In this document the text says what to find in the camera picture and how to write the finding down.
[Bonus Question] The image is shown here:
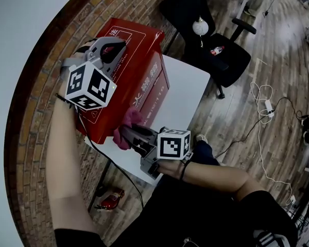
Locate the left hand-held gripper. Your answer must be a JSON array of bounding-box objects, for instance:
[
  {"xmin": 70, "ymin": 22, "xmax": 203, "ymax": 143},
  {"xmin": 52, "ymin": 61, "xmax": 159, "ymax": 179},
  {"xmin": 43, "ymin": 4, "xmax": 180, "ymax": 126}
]
[{"xmin": 59, "ymin": 37, "xmax": 128, "ymax": 111}]

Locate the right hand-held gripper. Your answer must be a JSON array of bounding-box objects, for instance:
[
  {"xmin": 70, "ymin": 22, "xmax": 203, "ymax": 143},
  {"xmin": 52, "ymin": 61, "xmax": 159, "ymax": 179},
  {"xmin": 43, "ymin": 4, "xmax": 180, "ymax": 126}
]
[{"xmin": 122, "ymin": 125, "xmax": 192, "ymax": 182}]

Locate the pink cloth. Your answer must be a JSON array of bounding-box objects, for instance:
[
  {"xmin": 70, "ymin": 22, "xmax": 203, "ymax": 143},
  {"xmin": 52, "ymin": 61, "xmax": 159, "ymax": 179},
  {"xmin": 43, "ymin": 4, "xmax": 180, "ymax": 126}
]
[{"xmin": 112, "ymin": 106, "xmax": 144, "ymax": 151}]

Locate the red fire extinguisher box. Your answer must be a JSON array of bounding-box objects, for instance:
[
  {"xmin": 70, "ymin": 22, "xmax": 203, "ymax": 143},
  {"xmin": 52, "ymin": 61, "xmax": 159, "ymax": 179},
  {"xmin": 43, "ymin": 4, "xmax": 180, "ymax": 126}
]
[{"xmin": 76, "ymin": 17, "xmax": 170, "ymax": 145}]

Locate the person's left forearm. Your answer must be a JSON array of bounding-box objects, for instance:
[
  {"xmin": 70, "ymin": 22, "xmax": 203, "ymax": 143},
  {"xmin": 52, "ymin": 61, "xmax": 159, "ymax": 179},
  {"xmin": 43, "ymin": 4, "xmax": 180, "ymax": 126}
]
[{"xmin": 46, "ymin": 83, "xmax": 98, "ymax": 233}]

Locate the person's right forearm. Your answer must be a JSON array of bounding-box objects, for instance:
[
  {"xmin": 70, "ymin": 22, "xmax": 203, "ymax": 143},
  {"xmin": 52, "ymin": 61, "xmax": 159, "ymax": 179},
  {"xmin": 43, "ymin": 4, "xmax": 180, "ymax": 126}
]
[{"xmin": 180, "ymin": 161, "xmax": 263, "ymax": 203}]

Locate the red fire extinguisher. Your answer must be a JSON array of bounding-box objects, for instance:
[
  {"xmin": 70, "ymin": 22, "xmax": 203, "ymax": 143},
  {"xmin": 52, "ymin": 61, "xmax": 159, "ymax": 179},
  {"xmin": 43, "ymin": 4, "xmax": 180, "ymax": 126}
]
[{"xmin": 94, "ymin": 188, "xmax": 126, "ymax": 210}]

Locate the person's right hand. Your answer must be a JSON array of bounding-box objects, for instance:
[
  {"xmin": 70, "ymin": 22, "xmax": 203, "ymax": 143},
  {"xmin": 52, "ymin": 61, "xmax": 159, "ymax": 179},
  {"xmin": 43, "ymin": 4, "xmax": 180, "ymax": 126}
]
[{"xmin": 157, "ymin": 160, "xmax": 186, "ymax": 180}]

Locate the person's beige shoe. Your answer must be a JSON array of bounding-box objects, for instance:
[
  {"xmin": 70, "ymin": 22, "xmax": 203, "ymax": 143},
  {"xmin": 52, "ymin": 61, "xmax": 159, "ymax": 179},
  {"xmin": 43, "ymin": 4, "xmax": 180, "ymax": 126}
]
[{"xmin": 195, "ymin": 133, "xmax": 209, "ymax": 144}]

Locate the person's dark trouser leg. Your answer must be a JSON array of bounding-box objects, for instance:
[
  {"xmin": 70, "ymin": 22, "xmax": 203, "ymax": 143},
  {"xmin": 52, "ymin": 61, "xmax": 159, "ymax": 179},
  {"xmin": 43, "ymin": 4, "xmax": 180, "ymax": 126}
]
[{"xmin": 190, "ymin": 140, "xmax": 220, "ymax": 167}]

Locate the black left wrist band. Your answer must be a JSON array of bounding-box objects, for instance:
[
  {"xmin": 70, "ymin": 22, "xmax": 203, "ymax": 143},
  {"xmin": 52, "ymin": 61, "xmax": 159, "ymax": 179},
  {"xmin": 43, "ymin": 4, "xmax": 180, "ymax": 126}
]
[{"xmin": 55, "ymin": 93, "xmax": 75, "ymax": 110}]

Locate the person's dark shirt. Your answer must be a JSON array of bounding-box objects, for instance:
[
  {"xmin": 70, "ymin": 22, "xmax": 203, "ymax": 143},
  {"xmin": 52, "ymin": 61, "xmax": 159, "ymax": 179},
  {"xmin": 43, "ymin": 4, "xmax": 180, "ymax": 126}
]
[{"xmin": 54, "ymin": 173, "xmax": 298, "ymax": 247}]

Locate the white round ornament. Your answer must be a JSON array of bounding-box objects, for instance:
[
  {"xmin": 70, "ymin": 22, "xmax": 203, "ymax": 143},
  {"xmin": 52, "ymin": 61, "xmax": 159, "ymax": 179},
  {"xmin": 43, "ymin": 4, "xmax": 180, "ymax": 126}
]
[{"xmin": 192, "ymin": 15, "xmax": 209, "ymax": 36}]

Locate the plastic bottle with red label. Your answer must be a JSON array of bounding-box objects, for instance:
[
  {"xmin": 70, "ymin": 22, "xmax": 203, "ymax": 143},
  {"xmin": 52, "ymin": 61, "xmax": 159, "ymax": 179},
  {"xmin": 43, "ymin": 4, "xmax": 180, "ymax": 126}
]
[{"xmin": 210, "ymin": 46, "xmax": 226, "ymax": 56}]

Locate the black office chair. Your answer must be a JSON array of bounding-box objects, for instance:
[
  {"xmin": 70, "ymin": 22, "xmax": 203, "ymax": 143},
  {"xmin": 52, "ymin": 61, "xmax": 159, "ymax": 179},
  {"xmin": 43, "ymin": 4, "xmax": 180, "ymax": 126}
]
[{"xmin": 158, "ymin": 0, "xmax": 258, "ymax": 99}]

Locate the person's grey white shoe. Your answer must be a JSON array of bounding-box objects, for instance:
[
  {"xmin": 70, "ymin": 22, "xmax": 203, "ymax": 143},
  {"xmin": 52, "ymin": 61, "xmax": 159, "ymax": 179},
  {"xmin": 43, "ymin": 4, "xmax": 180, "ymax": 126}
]
[{"xmin": 253, "ymin": 229, "xmax": 291, "ymax": 247}]

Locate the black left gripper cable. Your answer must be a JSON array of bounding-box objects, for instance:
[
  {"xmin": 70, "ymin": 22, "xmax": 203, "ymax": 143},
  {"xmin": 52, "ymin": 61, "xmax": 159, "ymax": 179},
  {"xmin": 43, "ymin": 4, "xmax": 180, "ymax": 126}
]
[{"xmin": 76, "ymin": 107, "xmax": 145, "ymax": 209}]

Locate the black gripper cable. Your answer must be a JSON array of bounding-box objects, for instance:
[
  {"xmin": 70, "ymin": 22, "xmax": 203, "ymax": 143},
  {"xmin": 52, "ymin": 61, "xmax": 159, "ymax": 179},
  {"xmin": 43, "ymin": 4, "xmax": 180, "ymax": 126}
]
[
  {"xmin": 179, "ymin": 153, "xmax": 195, "ymax": 181},
  {"xmin": 76, "ymin": 107, "xmax": 145, "ymax": 209}
]

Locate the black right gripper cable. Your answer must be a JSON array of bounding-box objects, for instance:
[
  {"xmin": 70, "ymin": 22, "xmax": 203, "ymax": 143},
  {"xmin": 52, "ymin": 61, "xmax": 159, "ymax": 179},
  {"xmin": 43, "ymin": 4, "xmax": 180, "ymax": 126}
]
[{"xmin": 179, "ymin": 153, "xmax": 195, "ymax": 181}]

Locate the black floor cable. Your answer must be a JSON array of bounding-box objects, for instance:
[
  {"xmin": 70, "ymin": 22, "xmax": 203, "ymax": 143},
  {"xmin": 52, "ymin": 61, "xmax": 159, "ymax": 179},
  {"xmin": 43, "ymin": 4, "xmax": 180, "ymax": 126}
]
[{"xmin": 213, "ymin": 96, "xmax": 309, "ymax": 160}]

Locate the white floor cable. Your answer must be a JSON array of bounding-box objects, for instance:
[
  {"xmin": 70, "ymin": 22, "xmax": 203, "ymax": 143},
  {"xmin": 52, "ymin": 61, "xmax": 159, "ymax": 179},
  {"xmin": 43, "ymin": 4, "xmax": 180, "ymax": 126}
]
[{"xmin": 250, "ymin": 82, "xmax": 297, "ymax": 207}]

